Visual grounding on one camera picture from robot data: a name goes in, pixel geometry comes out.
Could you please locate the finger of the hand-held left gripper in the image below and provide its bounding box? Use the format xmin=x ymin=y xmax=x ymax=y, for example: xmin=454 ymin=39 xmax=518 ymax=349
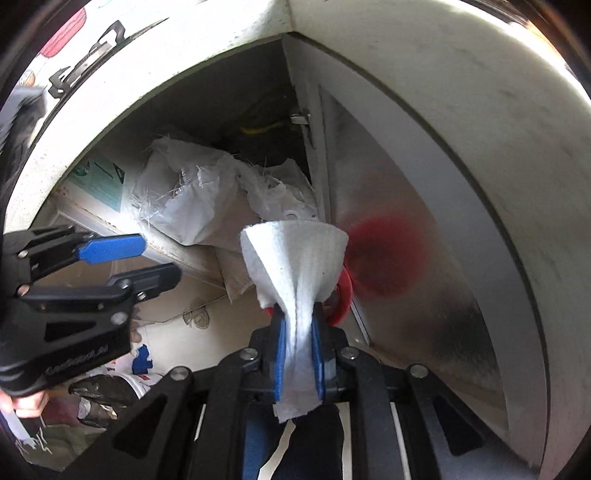
xmin=17 ymin=264 xmax=182 ymax=325
xmin=0 ymin=226 xmax=146 ymax=284

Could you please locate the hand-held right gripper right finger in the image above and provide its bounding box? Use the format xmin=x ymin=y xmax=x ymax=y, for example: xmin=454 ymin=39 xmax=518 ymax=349
xmin=311 ymin=302 xmax=541 ymax=480

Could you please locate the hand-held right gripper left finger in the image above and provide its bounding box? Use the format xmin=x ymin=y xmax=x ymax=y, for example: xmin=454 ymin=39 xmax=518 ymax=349
xmin=60 ymin=307 xmax=289 ymax=480

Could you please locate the red bin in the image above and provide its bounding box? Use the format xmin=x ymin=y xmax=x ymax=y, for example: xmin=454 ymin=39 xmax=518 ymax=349
xmin=262 ymin=268 xmax=355 ymax=330

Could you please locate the white paper towel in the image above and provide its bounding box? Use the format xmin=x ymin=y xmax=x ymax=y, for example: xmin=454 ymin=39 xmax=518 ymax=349
xmin=240 ymin=219 xmax=350 ymax=423

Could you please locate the person's left hand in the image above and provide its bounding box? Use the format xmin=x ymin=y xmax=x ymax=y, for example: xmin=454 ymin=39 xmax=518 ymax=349
xmin=0 ymin=388 xmax=49 ymax=421

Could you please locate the round floor drain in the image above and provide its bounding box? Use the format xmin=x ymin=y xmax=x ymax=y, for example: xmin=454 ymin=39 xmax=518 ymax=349
xmin=182 ymin=307 xmax=211 ymax=330

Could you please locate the crumpled dark plastic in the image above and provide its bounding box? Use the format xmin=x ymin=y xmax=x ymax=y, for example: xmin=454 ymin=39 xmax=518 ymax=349
xmin=69 ymin=376 xmax=139 ymax=422

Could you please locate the green printed cardboard box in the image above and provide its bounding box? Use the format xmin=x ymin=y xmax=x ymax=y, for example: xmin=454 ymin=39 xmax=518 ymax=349
xmin=60 ymin=154 xmax=127 ymax=208

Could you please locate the blue and white packet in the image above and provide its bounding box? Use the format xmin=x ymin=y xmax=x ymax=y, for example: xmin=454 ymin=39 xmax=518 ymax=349
xmin=131 ymin=344 xmax=155 ymax=376

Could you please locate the person's leg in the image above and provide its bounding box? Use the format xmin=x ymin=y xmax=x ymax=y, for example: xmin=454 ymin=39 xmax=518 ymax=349
xmin=240 ymin=401 xmax=352 ymax=480

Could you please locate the white woven sack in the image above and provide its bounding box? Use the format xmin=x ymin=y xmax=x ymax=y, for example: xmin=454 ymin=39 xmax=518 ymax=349
xmin=134 ymin=138 xmax=241 ymax=245

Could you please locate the white bucket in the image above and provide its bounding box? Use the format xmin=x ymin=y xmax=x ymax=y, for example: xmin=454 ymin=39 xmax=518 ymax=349
xmin=106 ymin=371 xmax=163 ymax=398

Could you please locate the metal cabinet door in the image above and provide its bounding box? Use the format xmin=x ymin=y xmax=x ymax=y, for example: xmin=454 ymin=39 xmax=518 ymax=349
xmin=318 ymin=83 xmax=513 ymax=444

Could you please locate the white plastic bag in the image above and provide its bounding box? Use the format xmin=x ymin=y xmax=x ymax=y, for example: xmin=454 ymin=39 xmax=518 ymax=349
xmin=240 ymin=159 xmax=319 ymax=222

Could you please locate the black gas stove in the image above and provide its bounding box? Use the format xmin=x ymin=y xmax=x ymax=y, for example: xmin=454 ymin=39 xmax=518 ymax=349
xmin=46 ymin=21 xmax=171 ymax=100

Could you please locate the yellow gas hose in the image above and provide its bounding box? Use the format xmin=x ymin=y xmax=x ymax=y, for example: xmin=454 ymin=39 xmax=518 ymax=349
xmin=240 ymin=122 xmax=283 ymax=138

